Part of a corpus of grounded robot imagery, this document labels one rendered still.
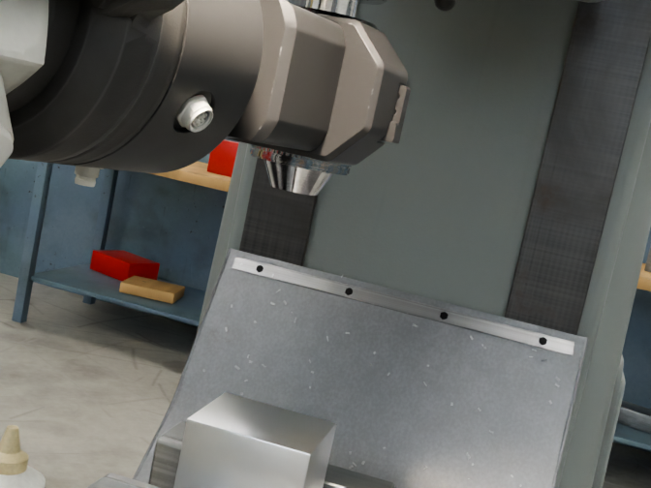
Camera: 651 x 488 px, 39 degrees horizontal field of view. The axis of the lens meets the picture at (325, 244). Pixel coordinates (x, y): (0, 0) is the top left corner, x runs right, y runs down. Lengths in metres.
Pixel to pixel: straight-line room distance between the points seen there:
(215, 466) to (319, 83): 0.18
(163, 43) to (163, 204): 4.82
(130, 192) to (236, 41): 4.88
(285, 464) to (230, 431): 0.03
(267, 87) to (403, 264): 0.49
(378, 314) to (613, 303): 0.20
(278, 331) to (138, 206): 4.37
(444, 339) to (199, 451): 0.38
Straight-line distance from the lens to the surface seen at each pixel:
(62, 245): 5.39
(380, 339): 0.79
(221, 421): 0.44
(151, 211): 5.12
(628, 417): 4.17
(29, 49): 0.24
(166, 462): 0.50
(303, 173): 0.41
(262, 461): 0.43
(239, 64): 0.30
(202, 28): 0.29
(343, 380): 0.78
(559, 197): 0.78
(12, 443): 0.49
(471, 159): 0.79
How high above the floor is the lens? 1.22
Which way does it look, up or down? 7 degrees down
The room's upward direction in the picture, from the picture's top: 12 degrees clockwise
